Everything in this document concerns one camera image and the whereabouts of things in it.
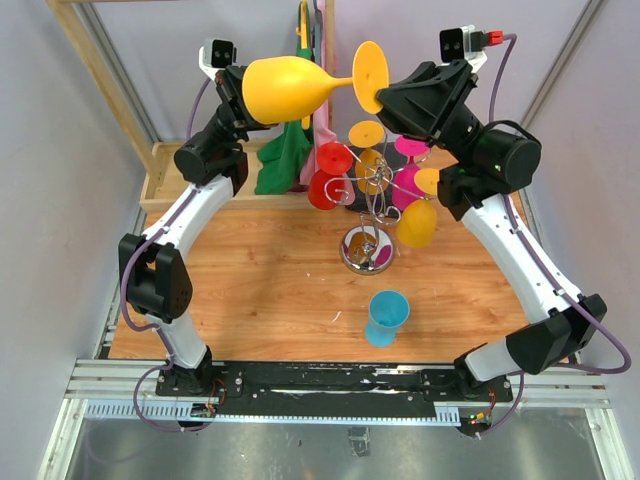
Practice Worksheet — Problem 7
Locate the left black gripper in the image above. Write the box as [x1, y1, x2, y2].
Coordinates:
[205, 65, 296, 154]

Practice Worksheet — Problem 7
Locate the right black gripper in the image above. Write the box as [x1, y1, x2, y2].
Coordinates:
[360, 59, 486, 168]

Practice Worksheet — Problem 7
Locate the yellow wine glass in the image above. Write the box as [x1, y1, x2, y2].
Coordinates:
[242, 41, 390, 125]
[396, 167, 440, 248]
[348, 120, 390, 195]

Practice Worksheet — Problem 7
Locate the magenta plastic wine glass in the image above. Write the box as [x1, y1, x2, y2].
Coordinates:
[391, 136, 430, 211]

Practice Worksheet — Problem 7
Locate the red plastic wine glass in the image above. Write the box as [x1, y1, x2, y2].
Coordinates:
[307, 141, 351, 210]

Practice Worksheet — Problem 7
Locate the cyan plastic wine glass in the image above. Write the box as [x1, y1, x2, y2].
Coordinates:
[364, 290, 410, 348]

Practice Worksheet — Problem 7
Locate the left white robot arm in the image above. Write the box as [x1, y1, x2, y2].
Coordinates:
[118, 66, 264, 396]

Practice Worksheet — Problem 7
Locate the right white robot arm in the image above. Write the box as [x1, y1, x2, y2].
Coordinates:
[374, 60, 607, 400]

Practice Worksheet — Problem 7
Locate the chrome wine glass rack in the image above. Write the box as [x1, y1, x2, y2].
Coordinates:
[339, 134, 430, 275]

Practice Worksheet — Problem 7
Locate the yellow clothes hanger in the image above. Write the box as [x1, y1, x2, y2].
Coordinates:
[295, 0, 314, 131]

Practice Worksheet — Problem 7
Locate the green hanging shirt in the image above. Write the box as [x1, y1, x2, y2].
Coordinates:
[254, 2, 316, 196]

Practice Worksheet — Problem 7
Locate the grey clothes hanger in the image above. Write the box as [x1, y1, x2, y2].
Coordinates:
[311, 0, 323, 66]

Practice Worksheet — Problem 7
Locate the pink hanging shirt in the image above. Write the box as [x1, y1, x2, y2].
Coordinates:
[300, 1, 355, 210]

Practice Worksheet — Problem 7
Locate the dark grey folded cloth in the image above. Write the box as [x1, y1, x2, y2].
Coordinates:
[345, 142, 417, 218]

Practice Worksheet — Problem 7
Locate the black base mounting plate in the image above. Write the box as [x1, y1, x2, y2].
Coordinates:
[155, 361, 513, 422]

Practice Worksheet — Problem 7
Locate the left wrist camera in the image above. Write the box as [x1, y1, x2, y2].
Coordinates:
[198, 38, 237, 80]

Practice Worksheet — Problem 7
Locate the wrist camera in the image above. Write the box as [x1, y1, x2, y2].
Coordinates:
[198, 38, 237, 80]
[439, 25, 504, 73]

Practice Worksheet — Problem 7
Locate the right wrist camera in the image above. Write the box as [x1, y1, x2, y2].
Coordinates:
[439, 25, 504, 73]

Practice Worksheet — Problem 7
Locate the wooden clothes rack frame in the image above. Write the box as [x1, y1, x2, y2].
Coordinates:
[46, 1, 335, 215]

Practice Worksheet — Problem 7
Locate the aluminium frame rail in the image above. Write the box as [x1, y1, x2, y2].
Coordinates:
[39, 359, 633, 479]

